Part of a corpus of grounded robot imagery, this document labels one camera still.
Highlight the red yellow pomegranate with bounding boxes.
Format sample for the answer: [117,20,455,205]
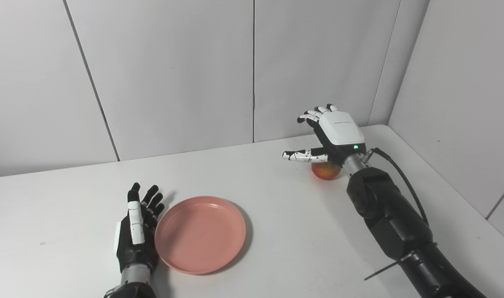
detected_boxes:
[311,162,342,181]

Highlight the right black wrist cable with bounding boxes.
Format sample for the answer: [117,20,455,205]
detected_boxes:
[361,147,430,226]

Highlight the pink round plate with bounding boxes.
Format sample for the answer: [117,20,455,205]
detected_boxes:
[154,196,247,275]

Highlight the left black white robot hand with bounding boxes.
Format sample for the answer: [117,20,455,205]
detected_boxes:
[113,183,166,274]

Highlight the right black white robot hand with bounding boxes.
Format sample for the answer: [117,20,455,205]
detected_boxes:
[282,103,367,167]

